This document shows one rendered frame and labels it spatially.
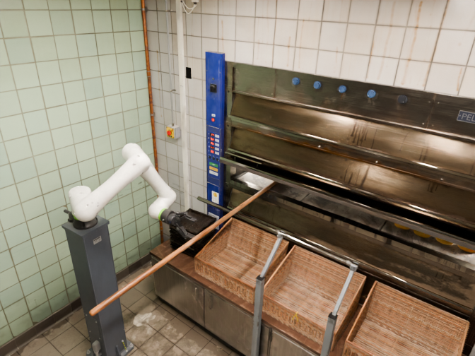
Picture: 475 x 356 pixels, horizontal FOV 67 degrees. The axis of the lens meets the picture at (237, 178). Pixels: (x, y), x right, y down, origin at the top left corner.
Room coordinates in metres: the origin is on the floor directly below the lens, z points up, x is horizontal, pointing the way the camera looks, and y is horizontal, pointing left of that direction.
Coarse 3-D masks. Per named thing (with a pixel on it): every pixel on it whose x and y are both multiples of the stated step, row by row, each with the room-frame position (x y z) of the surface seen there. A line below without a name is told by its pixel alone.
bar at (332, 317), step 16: (224, 208) 2.15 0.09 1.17; (256, 224) 1.99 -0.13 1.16; (272, 256) 1.79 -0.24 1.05; (336, 256) 1.66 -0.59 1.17; (352, 272) 1.58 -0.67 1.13; (256, 288) 1.70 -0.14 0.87; (256, 304) 1.70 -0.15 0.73; (336, 304) 1.47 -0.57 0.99; (256, 320) 1.69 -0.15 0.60; (256, 336) 1.69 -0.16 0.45; (256, 352) 1.69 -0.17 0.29
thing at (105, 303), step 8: (272, 184) 2.48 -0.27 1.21; (248, 200) 2.22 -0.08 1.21; (240, 208) 2.12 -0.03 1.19; (224, 216) 2.00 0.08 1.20; (216, 224) 1.91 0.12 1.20; (208, 232) 1.84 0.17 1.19; (192, 240) 1.74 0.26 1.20; (184, 248) 1.67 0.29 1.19; (168, 256) 1.58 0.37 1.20; (160, 264) 1.52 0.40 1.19; (144, 272) 1.45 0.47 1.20; (152, 272) 1.47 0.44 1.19; (136, 280) 1.39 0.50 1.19; (128, 288) 1.34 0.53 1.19; (112, 296) 1.28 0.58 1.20; (120, 296) 1.30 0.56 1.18; (104, 304) 1.23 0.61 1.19; (96, 312) 1.19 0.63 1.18
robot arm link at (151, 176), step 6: (150, 168) 2.06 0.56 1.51; (144, 174) 2.05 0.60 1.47; (150, 174) 2.06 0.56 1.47; (156, 174) 2.10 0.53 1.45; (150, 180) 2.07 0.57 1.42; (156, 180) 2.09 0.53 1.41; (162, 180) 2.13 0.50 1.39; (156, 186) 2.09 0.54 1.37; (162, 186) 2.11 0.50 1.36; (168, 186) 2.16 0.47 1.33; (156, 192) 2.11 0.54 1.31; (162, 192) 2.10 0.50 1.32; (168, 192) 2.13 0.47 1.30; (174, 192) 2.17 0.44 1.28; (162, 198) 2.11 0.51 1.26; (168, 198) 2.12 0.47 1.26; (174, 198) 2.14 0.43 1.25; (168, 204) 2.10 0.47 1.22
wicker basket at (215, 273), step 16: (240, 224) 2.47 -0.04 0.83; (224, 240) 2.45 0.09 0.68; (240, 240) 2.43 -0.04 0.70; (256, 240) 2.35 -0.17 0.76; (272, 240) 2.28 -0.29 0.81; (208, 256) 2.29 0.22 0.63; (224, 256) 2.34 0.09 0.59; (240, 256) 2.35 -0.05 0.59; (256, 256) 2.31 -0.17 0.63; (208, 272) 2.15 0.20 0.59; (224, 272) 1.99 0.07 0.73; (240, 272) 2.16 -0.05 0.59; (256, 272) 2.17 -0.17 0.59; (272, 272) 2.04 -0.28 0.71; (224, 288) 1.99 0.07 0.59; (240, 288) 1.91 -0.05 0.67
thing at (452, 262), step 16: (256, 192) 2.44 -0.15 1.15; (272, 192) 2.40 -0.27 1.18; (304, 208) 2.19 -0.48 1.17; (320, 208) 2.18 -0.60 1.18; (336, 224) 2.05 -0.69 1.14; (352, 224) 1.99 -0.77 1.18; (384, 240) 1.86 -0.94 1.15; (400, 240) 1.83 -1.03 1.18; (432, 256) 1.70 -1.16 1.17; (448, 256) 1.68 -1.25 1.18; (464, 272) 1.59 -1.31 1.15
